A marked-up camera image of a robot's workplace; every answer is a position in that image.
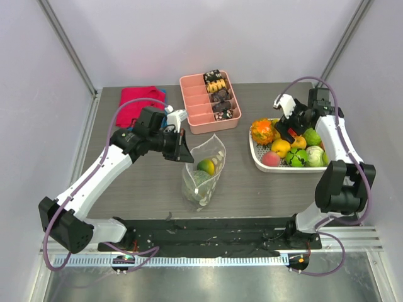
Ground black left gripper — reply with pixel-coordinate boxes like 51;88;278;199
149;128;195;163

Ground red apple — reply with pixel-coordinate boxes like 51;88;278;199
288;128;305;137

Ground clear polka dot zip bag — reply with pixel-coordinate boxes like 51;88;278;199
181;135;227;211

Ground green netted melon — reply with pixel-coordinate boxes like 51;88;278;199
186;170;211;194

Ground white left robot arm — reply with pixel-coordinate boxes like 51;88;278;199
39;106;194;254

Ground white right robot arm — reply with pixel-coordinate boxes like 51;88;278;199
273;88;376;249

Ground orange spiky fruit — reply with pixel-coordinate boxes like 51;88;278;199
250;118;280;145

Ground pink peach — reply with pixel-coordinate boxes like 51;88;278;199
261;151;281;167

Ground white perforated fruit basket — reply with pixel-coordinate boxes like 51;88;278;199
249;118;327;173

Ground pale green cabbage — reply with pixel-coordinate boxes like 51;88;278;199
306;146;325;167

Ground pink divided tray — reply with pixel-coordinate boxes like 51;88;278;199
179;70;242;135

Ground dark sushi roll lower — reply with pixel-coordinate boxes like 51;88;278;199
212;99;236;113

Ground dark sushi roll middle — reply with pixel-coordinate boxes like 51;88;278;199
210;88;231;103

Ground red folded shirt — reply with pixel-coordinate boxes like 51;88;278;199
115;86;166;129

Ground yellow patterned sushi roll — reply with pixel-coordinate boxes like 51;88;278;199
206;79;227;93

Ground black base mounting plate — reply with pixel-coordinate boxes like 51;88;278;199
115;218;322;258

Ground dark patterned sushi roll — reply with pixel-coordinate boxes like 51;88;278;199
203;69;223;84

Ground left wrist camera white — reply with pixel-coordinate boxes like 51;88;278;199
164;105;188;132

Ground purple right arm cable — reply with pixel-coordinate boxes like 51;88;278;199
276;75;374;276

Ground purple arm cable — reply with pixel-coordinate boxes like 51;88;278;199
42;98;171;272
276;75;374;276

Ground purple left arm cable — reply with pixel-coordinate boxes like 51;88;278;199
42;98;171;272

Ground white slotted cable duct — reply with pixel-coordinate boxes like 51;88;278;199
66;254;289;267

